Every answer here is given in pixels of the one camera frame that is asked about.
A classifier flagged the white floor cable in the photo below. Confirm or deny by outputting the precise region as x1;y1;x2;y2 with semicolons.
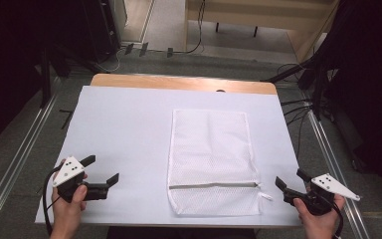
95;45;127;75

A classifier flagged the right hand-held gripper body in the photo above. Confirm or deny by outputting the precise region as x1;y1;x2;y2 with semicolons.
283;172;362;216

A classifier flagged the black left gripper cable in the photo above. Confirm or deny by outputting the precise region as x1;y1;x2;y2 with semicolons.
42;164;64;237

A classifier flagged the wooden table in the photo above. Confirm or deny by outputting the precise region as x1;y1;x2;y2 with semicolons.
90;73;279;96

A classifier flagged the person's right hand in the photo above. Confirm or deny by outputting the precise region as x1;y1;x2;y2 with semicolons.
292;194;346;239

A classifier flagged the black hanging cable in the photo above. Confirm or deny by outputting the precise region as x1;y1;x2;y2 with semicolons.
170;0;208;56

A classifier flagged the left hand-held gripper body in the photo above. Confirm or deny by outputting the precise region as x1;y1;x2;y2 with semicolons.
52;156;109;204

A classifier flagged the dark curtain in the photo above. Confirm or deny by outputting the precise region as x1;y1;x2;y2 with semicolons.
0;0;92;157
311;0;382;207

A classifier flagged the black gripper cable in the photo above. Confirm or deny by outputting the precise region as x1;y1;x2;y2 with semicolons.
42;164;64;237
324;197;345;239

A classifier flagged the light wooden furniture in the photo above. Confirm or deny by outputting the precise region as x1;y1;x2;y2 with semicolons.
183;0;341;63

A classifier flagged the white table cover sheet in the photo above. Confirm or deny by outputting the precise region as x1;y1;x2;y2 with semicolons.
34;85;308;229

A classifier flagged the black floor cable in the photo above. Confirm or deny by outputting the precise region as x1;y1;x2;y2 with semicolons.
283;104;312;118
280;97;312;108
293;109;312;160

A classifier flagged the person's left hand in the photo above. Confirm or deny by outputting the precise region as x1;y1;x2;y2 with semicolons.
50;183;90;239

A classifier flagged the metal floor rail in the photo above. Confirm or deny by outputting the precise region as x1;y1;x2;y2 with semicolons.
302;99;373;239
0;78;63;239

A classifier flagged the white mesh laundry bag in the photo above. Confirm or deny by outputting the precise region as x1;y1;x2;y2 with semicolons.
166;109;275;217

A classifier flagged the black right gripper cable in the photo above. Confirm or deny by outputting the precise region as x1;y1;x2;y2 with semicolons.
324;197;345;239

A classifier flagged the black cabinet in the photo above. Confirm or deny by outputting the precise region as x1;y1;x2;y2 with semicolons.
79;0;122;65

